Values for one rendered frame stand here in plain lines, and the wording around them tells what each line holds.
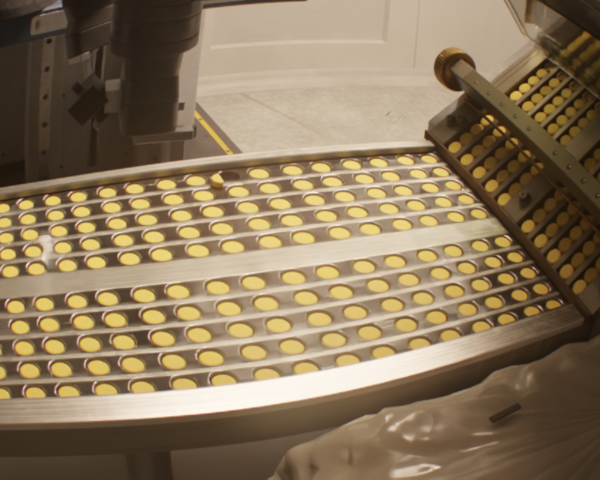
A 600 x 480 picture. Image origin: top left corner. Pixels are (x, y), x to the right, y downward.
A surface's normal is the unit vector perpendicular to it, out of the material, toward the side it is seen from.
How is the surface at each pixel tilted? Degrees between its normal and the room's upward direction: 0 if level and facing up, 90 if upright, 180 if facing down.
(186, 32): 90
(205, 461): 0
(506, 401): 25
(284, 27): 90
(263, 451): 0
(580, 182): 38
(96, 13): 63
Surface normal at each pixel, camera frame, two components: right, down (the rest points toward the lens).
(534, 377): 0.13, -0.64
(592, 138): -0.51, -0.60
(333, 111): 0.09, -0.85
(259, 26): 0.35, 0.51
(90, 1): 0.55, 0.23
